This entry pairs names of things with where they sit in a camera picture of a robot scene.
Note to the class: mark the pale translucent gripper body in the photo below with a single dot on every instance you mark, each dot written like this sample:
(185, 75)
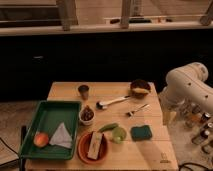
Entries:
(168, 116)

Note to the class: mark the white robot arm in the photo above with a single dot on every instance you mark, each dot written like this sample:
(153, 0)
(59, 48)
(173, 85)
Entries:
(186, 83)

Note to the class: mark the white cup with dark contents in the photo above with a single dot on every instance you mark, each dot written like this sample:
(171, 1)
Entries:
(86, 116)

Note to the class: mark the green sponge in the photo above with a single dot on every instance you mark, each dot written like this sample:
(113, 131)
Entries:
(141, 133)

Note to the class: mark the silver fork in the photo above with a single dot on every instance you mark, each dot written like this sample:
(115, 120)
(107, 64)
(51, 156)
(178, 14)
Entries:
(131, 113)

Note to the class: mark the yellow banana in bowl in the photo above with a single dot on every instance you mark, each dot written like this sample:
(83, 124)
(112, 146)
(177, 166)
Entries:
(140, 90)

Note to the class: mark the dark brown bowl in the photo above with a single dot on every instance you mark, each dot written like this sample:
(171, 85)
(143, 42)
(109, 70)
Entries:
(140, 84)

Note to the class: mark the green pepper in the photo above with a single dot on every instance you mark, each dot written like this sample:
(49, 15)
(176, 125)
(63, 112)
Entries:
(108, 127)

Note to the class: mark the white box on plate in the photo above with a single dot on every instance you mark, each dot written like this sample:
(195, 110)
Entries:
(94, 146)

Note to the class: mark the orange plate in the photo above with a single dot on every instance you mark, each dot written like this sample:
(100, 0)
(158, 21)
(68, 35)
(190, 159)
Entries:
(83, 147)

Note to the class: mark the white folded cloth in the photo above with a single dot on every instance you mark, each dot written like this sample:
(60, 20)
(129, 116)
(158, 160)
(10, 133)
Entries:
(61, 137)

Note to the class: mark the green plastic tray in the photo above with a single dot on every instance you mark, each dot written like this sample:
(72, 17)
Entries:
(48, 116)

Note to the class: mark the red orange apple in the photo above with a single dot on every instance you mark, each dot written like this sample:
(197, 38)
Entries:
(41, 139)

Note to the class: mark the wooden window frame rail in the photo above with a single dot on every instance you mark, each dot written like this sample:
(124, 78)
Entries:
(49, 17)

